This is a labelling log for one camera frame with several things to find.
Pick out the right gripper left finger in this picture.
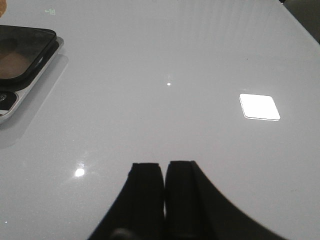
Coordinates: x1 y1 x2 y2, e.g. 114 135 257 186
89 163 165 240

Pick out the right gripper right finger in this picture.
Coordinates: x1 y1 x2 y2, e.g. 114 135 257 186
165 161 282 240

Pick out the black silver kitchen scale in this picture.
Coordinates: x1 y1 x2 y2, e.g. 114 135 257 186
0 25 64 123

